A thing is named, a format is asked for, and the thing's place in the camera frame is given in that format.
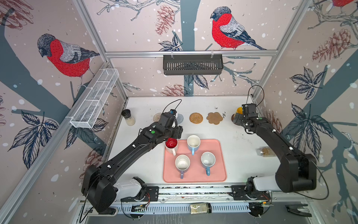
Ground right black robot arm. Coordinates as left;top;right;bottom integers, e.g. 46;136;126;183
233;103;317;193

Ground clear jar with grains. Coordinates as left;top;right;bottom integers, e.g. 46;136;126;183
256;147;277;157

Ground grey woven round coaster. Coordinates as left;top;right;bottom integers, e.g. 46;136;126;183
176;113;184;124

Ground black clamp tool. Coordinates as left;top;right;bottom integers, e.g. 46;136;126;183
285;204;312;217

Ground multicolour woven round coaster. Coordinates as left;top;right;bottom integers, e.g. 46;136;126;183
153;113;161;122

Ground brown flower-shaped coaster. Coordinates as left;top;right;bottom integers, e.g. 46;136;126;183
207;112;223;125

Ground white mug blue handle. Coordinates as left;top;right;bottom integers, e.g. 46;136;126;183
200;152;216;176

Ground pink tray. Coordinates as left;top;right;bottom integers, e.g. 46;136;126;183
163;139;227;183

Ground yellow mug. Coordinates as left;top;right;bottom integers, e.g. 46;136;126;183
236;107;243;115

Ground jar below table edge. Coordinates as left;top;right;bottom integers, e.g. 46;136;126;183
190;203;212;215

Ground tan cork round coaster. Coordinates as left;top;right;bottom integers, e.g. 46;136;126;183
189;113;203;124

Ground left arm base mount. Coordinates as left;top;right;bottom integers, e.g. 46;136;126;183
120;186;159;203

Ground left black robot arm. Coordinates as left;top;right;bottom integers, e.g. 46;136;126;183
81;109;183;212

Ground white wire mesh basket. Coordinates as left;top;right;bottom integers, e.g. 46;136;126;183
70;69;119;128

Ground black-lid spice jar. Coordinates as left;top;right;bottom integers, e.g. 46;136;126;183
121;109;136;126

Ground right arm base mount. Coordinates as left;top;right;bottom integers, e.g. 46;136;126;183
229;185;271;201

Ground red interior white mug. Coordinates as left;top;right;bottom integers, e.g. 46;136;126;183
165;138;179;156

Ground white mug purple handle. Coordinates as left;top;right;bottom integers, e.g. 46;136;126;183
175;155;191;179

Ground black hanging basket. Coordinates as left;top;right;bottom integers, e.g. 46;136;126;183
163;55;223;76

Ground white mug light-blue handle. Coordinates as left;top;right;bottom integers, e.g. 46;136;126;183
187;135;201;155

